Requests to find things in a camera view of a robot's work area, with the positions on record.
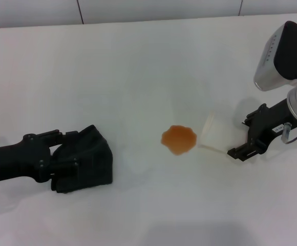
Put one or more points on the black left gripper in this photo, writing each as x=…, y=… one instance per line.
x=15, y=161

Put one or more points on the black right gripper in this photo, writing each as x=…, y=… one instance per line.
x=271, y=120

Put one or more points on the dark blue rag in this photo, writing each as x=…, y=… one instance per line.
x=87, y=159

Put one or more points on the white paper cup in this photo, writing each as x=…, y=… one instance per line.
x=215, y=133

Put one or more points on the brown liquid stain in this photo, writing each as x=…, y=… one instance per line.
x=179, y=139

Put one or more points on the right wrist camera housing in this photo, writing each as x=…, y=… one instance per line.
x=284, y=56

